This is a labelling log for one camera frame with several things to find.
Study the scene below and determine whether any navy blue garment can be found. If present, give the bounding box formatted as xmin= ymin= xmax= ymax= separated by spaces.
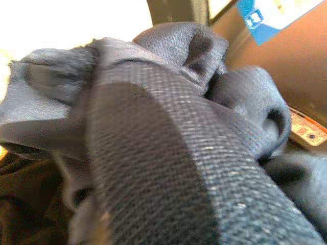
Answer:
xmin=0 ymin=21 xmax=327 ymax=245

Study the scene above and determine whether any grey washing machine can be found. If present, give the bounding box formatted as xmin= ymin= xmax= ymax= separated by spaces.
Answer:
xmin=209 ymin=0 xmax=327 ymax=154

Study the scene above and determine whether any blue white energy sticker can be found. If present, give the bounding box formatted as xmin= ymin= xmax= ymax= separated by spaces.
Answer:
xmin=236 ymin=0 xmax=327 ymax=46

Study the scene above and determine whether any red white warning sticker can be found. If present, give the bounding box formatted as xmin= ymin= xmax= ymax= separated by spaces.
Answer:
xmin=288 ymin=107 xmax=327 ymax=148

